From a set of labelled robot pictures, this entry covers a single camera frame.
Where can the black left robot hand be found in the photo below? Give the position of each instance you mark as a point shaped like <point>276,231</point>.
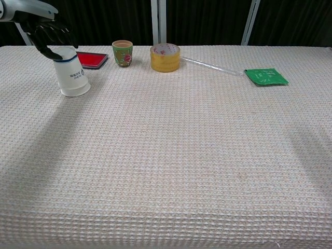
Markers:
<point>42,33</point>

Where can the white paper cup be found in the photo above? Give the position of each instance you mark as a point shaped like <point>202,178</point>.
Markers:
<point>70,75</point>

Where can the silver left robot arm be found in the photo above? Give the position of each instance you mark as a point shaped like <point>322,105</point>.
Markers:
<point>23,7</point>

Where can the green floral ceramic cup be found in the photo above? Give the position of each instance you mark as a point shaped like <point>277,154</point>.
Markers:
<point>123,55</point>

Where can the red ink pad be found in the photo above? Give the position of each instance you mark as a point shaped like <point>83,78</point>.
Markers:
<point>90,60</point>

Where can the yellow packing tape roll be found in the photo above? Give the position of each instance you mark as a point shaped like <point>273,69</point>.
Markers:
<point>165,59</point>

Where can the black curtain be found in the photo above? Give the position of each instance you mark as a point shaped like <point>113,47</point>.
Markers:
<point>207,20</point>

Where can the clear plastic straw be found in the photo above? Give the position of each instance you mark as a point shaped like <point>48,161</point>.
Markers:
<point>212,66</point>

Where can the white woven tablecloth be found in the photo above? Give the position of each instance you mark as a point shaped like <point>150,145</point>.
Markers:
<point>166,155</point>

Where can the green foil sachet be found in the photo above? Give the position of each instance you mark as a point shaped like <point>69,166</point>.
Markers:
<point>267,76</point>

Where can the white metal frame post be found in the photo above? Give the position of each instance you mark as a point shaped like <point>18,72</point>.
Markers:
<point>250,22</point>
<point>158,22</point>
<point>24,35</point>

